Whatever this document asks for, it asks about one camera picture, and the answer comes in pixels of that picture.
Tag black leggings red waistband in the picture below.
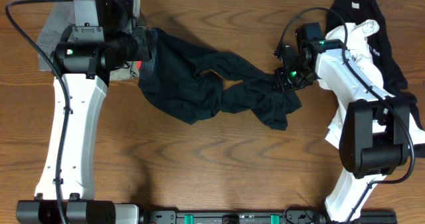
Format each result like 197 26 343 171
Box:
138 28 301 131

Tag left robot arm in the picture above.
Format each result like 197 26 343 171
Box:
16 0 151 223

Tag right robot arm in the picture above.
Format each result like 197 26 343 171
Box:
274 23 415 223

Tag folded beige garment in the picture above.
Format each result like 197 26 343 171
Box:
110 66 139 81

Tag white printed t-shirt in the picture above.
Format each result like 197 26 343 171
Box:
318 19 424 148

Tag black t-shirt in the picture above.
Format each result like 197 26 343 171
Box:
325 0 424 158

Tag folded gray pants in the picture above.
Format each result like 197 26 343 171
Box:
37 2 76 62

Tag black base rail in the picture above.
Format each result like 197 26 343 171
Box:
139 209 398 224

